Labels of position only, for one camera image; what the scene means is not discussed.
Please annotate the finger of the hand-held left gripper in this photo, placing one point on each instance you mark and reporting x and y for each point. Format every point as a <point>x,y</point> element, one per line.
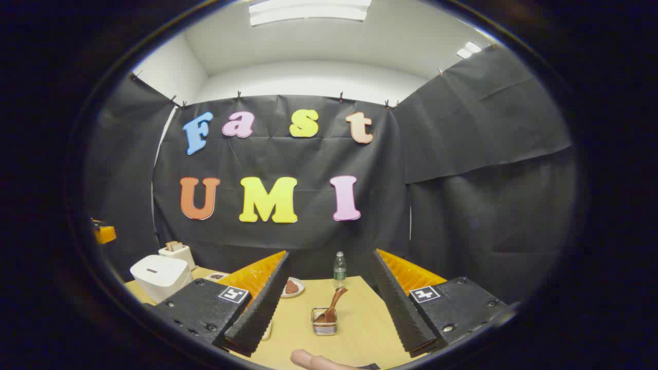
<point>105,234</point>

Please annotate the white round plate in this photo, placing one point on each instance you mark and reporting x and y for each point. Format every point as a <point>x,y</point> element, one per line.
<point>299,292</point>

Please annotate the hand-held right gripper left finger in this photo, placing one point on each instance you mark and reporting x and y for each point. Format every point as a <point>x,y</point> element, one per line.
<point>259,308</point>

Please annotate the small ceiling light panel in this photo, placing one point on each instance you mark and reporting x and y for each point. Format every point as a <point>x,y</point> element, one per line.
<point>469,50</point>

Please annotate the black backdrop cloth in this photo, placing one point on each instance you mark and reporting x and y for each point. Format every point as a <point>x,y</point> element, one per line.
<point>462,205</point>

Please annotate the green label water bottle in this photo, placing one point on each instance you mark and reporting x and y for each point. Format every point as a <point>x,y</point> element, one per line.
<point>339,270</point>

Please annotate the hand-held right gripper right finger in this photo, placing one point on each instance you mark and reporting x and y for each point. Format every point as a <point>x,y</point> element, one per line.
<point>398,308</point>

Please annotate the brown food piece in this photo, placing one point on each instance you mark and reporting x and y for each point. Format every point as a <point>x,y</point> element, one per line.
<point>291,287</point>

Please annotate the brown wooden spoon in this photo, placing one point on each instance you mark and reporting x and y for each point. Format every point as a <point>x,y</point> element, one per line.
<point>331,306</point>

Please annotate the large ceiling light panel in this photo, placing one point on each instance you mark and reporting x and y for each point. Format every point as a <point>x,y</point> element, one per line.
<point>308,11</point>

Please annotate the white divided sauce dish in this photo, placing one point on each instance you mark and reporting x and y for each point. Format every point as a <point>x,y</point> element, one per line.
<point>217,276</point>

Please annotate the white rice cooker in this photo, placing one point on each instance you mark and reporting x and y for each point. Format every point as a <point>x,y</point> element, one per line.
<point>159,275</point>

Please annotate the small white appliance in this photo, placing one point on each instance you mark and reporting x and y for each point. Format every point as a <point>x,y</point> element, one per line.
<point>177,254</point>

